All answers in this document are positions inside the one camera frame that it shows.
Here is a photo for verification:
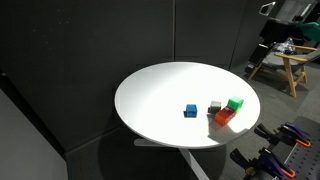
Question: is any black flat panel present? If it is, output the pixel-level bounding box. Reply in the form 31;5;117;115
247;43;271;70

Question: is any blue block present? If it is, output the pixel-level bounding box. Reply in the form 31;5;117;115
183;103;199;119

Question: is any orange block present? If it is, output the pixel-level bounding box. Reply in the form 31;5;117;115
213;109;235;127

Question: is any wooden armchair grey cushion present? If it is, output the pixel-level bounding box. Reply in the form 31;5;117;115
246;44;320;99

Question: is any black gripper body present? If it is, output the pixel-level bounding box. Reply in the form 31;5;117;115
261;19;303;45

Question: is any purple orange spring clamp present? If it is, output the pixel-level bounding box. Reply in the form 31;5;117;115
256;149;297;180
279;121;313;148

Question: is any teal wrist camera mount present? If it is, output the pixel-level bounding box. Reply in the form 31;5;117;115
299;21;320;44

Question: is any dark green block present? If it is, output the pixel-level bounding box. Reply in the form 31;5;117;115
227;96;245;111

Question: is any magenta block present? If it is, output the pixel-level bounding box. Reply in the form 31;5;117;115
221;106;237;118

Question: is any grey block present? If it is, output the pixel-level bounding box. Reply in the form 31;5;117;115
207;100;223;115

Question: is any crinkled silver plastic bag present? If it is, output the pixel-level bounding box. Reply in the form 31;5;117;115
272;37;297;55

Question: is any white table base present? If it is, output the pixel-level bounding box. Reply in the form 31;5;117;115
133;138;212;180

